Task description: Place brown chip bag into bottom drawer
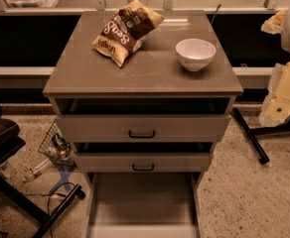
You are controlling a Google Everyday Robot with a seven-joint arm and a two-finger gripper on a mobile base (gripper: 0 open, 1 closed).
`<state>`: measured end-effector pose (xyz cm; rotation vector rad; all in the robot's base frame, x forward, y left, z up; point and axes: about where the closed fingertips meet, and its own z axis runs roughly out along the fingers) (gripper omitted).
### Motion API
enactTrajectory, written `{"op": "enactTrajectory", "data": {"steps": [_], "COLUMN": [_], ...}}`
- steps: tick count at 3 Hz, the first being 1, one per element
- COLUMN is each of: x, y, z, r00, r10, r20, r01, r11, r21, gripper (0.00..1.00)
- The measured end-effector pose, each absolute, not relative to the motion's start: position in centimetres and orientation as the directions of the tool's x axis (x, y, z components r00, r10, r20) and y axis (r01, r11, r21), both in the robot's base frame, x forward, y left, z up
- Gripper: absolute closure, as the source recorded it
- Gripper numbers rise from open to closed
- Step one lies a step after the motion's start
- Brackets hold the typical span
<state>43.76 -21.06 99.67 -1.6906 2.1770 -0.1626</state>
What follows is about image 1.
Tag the brown chip bag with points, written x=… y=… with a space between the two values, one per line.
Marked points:
x=125 y=32

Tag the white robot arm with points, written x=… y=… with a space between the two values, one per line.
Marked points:
x=275 y=109

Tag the grey drawer cabinet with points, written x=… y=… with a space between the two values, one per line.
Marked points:
x=151 y=82

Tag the open bottom drawer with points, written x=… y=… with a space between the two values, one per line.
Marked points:
x=150 y=205

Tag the white bowl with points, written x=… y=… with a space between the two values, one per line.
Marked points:
x=195 y=54

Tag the blue tape cross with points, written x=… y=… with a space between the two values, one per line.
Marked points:
x=64 y=172

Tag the clear plastic bottle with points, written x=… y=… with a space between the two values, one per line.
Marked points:
x=38 y=170

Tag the dark tray left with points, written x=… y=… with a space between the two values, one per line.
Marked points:
x=10 y=142

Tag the black stand base left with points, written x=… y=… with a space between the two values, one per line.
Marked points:
x=45 y=218

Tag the top drawer with handle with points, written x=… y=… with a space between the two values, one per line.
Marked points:
x=142 y=128

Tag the drawer with handle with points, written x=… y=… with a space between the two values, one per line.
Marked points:
x=142 y=128
x=143 y=163

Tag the middle drawer with handle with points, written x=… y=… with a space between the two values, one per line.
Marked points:
x=143 y=163

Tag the wire mesh basket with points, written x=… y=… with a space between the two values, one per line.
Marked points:
x=55 y=148

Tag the black table leg frame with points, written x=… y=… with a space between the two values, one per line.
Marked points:
x=253 y=133

